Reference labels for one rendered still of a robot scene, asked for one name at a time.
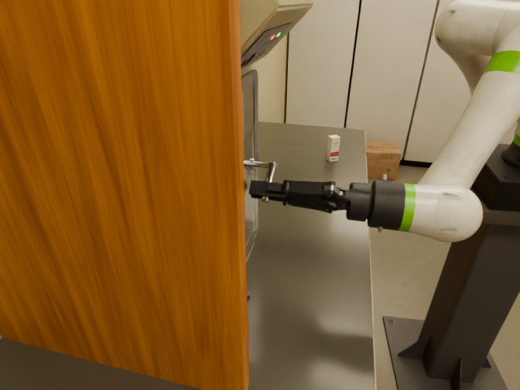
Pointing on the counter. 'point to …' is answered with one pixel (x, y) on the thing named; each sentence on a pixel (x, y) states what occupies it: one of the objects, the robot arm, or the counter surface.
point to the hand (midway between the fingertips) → (267, 190)
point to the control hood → (268, 18)
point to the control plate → (263, 42)
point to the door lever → (266, 173)
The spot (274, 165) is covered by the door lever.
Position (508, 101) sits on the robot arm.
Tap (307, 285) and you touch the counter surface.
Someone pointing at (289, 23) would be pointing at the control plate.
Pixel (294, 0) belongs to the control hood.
